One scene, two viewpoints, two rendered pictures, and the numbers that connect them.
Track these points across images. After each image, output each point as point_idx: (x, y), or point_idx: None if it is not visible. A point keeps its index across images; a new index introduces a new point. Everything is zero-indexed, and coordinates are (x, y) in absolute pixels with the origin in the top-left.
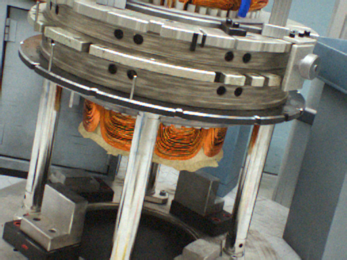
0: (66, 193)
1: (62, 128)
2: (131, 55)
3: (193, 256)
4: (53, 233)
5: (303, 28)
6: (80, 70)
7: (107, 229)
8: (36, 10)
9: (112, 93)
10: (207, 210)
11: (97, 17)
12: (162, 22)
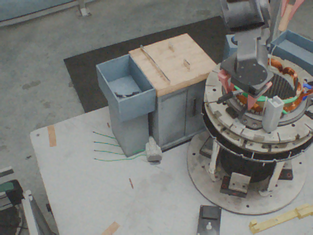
0: (243, 173)
1: (187, 123)
2: (287, 145)
3: (284, 163)
4: (245, 187)
5: (303, 73)
6: (261, 151)
7: (231, 156)
8: (240, 141)
9: (280, 158)
10: None
11: (276, 142)
12: (295, 131)
